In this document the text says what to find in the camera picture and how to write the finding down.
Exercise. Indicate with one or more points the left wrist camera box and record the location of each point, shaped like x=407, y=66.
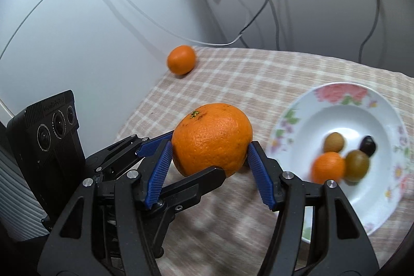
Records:
x=46, y=146

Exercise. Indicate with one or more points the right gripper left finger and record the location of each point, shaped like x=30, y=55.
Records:
x=77, y=246

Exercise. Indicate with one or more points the green kiwi fruit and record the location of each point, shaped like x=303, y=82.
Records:
x=357, y=165

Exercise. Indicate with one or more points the small mandarin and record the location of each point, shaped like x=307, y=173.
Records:
x=328, y=166

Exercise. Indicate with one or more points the floral white plate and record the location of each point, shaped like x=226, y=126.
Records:
x=354, y=111

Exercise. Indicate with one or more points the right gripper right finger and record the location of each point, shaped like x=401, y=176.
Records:
x=339, y=244

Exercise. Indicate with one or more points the pink plaid tablecloth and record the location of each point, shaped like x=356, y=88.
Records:
x=229, y=231

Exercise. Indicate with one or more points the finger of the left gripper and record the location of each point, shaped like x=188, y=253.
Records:
x=149, y=147
x=188, y=192

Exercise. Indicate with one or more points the medium orange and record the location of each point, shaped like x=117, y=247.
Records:
x=181, y=60

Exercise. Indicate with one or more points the brown longan fruit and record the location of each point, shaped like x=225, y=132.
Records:
x=334, y=142

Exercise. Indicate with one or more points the large orange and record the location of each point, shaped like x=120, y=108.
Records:
x=215, y=134

